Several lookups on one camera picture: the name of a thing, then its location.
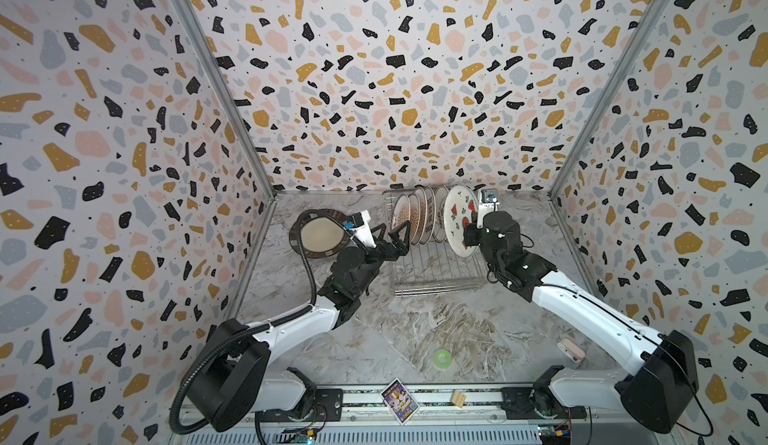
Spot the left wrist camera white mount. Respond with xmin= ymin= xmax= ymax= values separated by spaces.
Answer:
xmin=343 ymin=210 xmax=376 ymax=249

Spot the dark striped rim plate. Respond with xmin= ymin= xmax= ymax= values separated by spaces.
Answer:
xmin=288 ymin=209 xmax=350 ymax=259

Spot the aluminium corner post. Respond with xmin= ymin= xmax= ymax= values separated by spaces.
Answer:
xmin=152 ymin=0 xmax=277 ymax=199
xmin=548 ymin=0 xmax=670 ymax=201

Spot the colourful playing card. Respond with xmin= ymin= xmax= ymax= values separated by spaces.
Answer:
xmin=380 ymin=379 xmax=420 ymax=425

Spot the pink eraser block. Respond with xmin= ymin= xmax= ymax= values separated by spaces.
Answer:
xmin=557 ymin=338 xmax=586 ymax=363

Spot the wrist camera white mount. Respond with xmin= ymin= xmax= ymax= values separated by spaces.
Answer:
xmin=343 ymin=210 xmax=376 ymax=249
xmin=477 ymin=188 xmax=499 ymax=228

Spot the small wooden block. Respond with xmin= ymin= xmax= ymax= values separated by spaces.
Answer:
xmin=450 ymin=390 xmax=466 ymax=409

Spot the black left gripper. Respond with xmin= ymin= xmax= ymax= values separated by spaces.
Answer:
xmin=350 ymin=222 xmax=408 ymax=298

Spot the orange sunburst plate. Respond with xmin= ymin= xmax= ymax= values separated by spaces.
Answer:
xmin=417 ymin=185 xmax=435 ymax=245
xmin=408 ymin=190 xmax=423 ymax=245
xmin=391 ymin=194 xmax=412 ymax=241

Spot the steel wire dish rack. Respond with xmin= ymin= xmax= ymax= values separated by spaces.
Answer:
xmin=384 ymin=186 xmax=485 ymax=297

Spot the aluminium corner post right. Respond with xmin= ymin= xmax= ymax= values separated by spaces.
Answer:
xmin=548 ymin=0 xmax=670 ymax=201

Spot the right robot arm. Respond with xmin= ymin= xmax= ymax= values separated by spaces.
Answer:
xmin=447 ymin=211 xmax=699 ymax=434

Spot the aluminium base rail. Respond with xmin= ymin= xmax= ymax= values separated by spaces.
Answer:
xmin=172 ymin=383 xmax=684 ymax=444

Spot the black corrugated cable hose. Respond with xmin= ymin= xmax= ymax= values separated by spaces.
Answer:
xmin=168 ymin=209 xmax=361 ymax=437

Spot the orange sunburst plate front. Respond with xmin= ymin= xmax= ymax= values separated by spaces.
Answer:
xmin=391 ymin=194 xmax=412 ymax=241

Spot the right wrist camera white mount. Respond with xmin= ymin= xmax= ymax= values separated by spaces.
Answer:
xmin=477 ymin=188 xmax=499 ymax=228

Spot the aluminium corner post left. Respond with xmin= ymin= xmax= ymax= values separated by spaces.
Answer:
xmin=152 ymin=0 xmax=277 ymax=199

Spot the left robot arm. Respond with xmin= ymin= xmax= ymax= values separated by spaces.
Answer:
xmin=169 ymin=213 xmax=411 ymax=435

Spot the white watermelon pattern plate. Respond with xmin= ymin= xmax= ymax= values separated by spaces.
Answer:
xmin=443 ymin=185 xmax=478 ymax=258

